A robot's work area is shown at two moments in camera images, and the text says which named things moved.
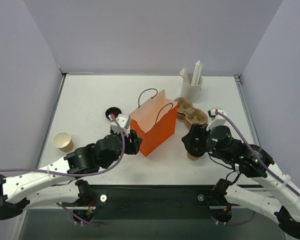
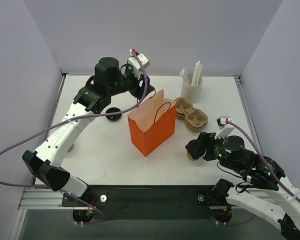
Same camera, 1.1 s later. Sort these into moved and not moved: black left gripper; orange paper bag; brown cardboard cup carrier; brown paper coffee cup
Moved: black left gripper
Not moved: brown paper coffee cup; brown cardboard cup carrier; orange paper bag
